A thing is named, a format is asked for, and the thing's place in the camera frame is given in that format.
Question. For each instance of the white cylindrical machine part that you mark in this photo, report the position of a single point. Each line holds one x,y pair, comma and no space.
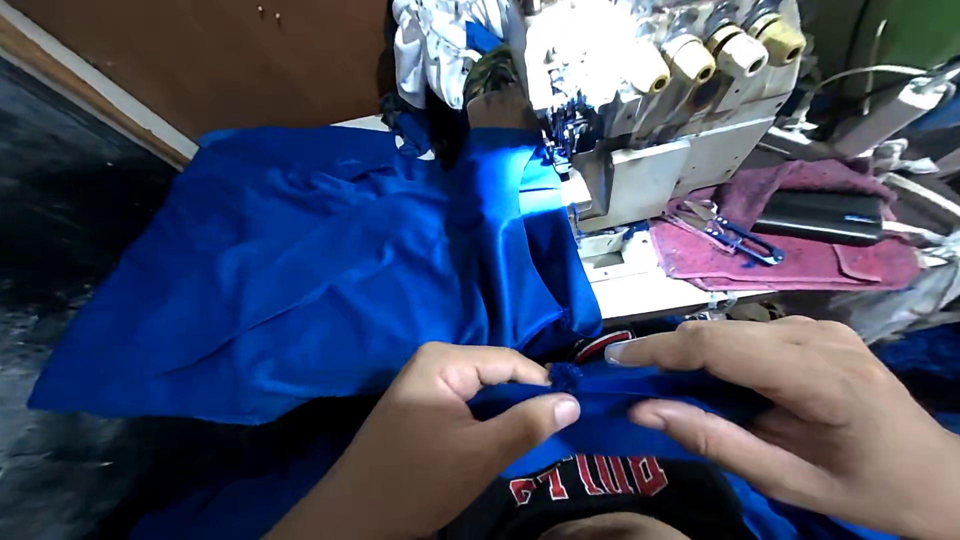
885,112

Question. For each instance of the blue fabric strip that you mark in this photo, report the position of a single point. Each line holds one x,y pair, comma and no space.
622,427

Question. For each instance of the brown wooden panel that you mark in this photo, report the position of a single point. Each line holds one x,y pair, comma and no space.
225,60

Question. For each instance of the person's right index finger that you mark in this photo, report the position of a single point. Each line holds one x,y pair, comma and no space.
720,352

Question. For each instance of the clear plastic bag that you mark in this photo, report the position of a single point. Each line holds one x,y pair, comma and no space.
892,307

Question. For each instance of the black rectangular case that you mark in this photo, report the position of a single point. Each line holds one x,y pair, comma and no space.
821,217

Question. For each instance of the person's body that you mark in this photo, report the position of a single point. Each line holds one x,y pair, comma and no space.
600,499

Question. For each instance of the pink cloth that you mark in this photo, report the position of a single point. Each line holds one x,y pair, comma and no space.
810,266

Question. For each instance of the metal tweezers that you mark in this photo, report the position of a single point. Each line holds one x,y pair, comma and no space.
697,225

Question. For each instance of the person's left index finger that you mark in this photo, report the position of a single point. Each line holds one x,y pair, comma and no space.
487,365

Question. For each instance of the person's left hand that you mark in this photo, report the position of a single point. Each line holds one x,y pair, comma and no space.
442,435

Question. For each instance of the person's right hand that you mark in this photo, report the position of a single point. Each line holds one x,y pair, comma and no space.
832,420

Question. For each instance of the large blue fabric piece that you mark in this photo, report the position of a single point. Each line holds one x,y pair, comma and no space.
300,262

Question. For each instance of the person's left forearm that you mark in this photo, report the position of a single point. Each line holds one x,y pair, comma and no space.
360,502

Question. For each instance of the person's left thumb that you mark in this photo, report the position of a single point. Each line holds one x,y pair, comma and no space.
529,426

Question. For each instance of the white overlock sewing machine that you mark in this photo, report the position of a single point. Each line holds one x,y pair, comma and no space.
645,150

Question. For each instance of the crumpled dark blue fabric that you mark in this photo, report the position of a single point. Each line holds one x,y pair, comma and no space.
922,367

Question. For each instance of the person's right thumb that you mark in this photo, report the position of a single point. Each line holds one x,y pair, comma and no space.
716,440

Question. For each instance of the pile of white fabrics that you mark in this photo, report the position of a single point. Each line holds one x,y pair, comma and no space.
435,52

